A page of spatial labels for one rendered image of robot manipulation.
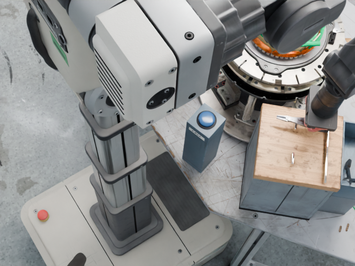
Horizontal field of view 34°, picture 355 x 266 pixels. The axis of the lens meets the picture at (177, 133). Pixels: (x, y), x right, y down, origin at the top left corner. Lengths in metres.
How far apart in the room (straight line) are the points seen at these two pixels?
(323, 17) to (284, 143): 0.73
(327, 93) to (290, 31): 0.56
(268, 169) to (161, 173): 0.88
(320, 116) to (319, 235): 0.45
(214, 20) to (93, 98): 0.42
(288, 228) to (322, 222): 0.10
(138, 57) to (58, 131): 2.02
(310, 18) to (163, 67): 0.20
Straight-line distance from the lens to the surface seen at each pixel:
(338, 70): 1.17
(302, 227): 1.64
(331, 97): 1.23
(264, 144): 1.38
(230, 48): 0.62
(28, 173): 2.52
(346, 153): 1.52
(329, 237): 1.65
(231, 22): 0.62
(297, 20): 0.66
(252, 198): 1.52
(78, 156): 2.51
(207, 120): 1.41
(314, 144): 1.41
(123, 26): 0.58
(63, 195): 2.19
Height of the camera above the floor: 2.32
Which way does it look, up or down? 66 degrees down
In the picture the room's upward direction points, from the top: 6 degrees clockwise
